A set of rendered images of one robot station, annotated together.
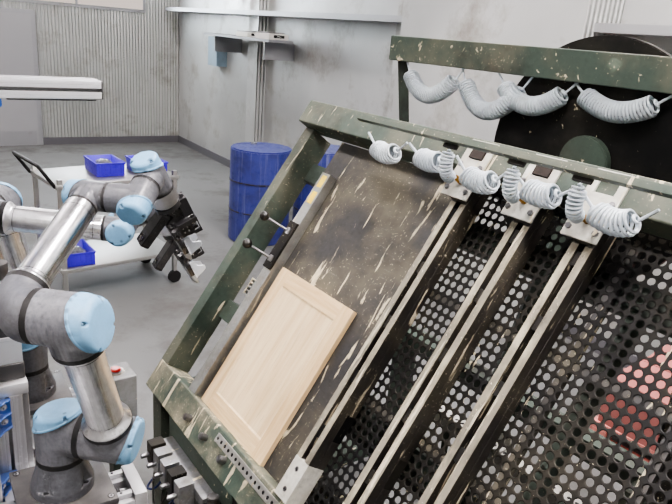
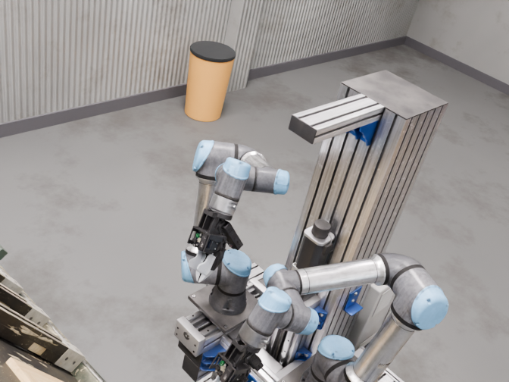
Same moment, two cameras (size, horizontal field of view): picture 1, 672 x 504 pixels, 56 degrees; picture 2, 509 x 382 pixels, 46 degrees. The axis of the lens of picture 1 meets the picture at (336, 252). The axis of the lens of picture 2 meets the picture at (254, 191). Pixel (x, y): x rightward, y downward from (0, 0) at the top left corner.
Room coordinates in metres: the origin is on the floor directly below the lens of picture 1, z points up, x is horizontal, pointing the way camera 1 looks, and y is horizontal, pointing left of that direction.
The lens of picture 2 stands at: (2.97, 0.12, 2.74)
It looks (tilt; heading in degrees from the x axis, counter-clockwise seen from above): 34 degrees down; 162
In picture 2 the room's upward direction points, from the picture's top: 14 degrees clockwise
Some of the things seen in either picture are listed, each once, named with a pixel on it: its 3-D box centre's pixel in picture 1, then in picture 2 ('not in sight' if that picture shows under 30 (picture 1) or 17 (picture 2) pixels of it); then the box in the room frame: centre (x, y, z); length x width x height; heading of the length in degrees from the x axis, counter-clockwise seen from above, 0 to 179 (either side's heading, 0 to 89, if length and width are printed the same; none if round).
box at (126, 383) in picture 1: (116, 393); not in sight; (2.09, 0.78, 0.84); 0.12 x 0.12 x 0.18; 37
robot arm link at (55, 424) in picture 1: (61, 429); (232, 270); (1.34, 0.64, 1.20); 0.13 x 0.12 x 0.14; 85
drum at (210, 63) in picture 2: not in sight; (207, 82); (-2.12, 1.06, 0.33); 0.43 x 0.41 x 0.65; 125
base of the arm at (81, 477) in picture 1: (61, 468); (229, 292); (1.34, 0.65, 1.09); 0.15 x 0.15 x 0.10
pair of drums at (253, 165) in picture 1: (292, 192); not in sight; (6.84, 0.54, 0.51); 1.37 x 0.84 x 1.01; 125
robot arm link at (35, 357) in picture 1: (27, 343); (334, 358); (1.75, 0.93, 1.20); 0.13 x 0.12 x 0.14; 9
